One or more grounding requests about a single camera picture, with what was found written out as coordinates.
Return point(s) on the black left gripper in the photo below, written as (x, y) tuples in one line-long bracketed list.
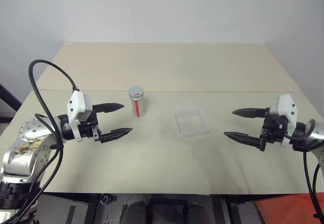
[(87, 129)]

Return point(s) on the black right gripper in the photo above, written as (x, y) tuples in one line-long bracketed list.
[(274, 129)]

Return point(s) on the silver can red label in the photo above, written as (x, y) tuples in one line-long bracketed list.
[(141, 108)]

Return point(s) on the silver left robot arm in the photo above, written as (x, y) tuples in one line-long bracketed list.
[(27, 130)]

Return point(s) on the clear plastic tray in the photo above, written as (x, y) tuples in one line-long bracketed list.
[(192, 122)]

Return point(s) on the orange flat panel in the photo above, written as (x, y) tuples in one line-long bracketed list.
[(283, 208)]

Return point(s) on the dark rounded shape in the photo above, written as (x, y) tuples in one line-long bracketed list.
[(134, 214), (200, 214)]

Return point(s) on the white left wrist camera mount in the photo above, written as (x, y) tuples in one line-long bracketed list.
[(76, 102)]

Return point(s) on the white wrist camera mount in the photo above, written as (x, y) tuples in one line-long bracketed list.
[(76, 102), (287, 105)]

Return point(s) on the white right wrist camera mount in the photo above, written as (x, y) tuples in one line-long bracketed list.
[(287, 105)]

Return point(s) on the small metal bracket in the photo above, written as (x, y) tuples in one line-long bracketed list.
[(106, 200)]

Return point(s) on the black table frame leg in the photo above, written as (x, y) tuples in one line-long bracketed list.
[(227, 211), (91, 208)]

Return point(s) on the black diagonal frame bar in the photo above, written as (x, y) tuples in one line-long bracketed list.
[(10, 96)]

